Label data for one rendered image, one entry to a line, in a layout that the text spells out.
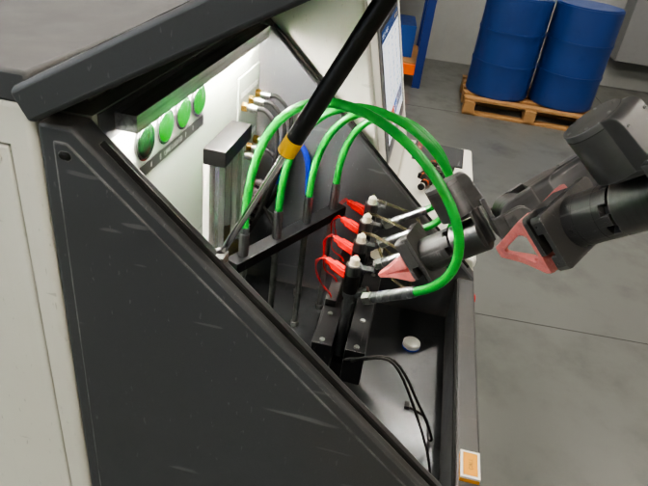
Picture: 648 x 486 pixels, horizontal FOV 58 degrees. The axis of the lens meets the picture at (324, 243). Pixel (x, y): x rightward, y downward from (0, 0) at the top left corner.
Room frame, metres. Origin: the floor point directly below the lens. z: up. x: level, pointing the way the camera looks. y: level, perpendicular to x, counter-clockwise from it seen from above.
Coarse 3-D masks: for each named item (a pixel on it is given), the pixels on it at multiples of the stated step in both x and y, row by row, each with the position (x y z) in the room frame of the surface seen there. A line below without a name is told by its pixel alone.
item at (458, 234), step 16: (288, 112) 0.83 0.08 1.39; (352, 112) 0.77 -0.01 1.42; (368, 112) 0.76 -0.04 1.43; (272, 128) 0.84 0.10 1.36; (384, 128) 0.75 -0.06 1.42; (400, 144) 0.74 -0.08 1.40; (256, 160) 0.85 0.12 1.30; (416, 160) 0.72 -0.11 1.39; (432, 176) 0.71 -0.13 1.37; (448, 192) 0.70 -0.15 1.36; (448, 208) 0.69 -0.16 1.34; (448, 272) 0.68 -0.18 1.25; (416, 288) 0.70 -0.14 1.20; (432, 288) 0.69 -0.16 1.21
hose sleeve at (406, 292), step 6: (396, 288) 0.72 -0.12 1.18; (402, 288) 0.71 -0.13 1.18; (408, 288) 0.71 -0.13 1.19; (372, 294) 0.73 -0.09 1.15; (378, 294) 0.73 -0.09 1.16; (384, 294) 0.72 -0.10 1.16; (390, 294) 0.72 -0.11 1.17; (396, 294) 0.71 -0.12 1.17; (402, 294) 0.71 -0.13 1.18; (408, 294) 0.70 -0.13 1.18; (372, 300) 0.73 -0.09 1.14; (378, 300) 0.72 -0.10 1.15; (384, 300) 0.72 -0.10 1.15; (390, 300) 0.72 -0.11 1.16
